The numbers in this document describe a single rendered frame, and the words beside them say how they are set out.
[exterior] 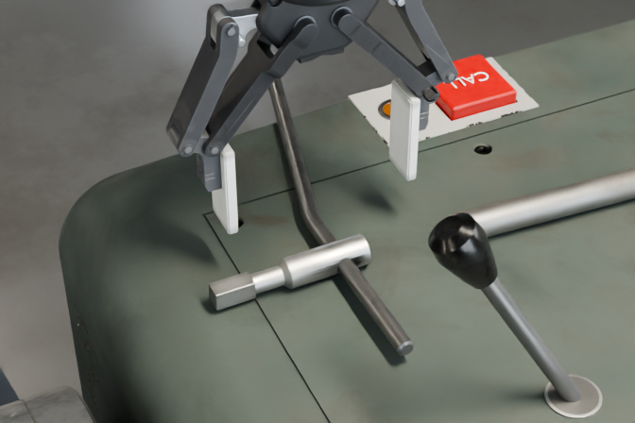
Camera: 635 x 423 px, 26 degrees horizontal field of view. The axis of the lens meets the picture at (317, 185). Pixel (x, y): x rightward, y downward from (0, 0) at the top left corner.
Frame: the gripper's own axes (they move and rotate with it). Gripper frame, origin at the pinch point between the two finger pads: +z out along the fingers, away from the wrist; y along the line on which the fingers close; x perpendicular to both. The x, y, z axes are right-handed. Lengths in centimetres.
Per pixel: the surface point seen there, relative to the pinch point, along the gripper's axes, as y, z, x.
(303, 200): 0.1, 3.2, -2.0
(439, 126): -14.0, 4.5, -7.2
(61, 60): -28, 130, -212
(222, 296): 9.1, 3.0, 4.9
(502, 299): -3.1, -4.6, 19.4
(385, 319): 0.4, 2.8, 11.6
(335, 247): 0.5, 2.4, 4.3
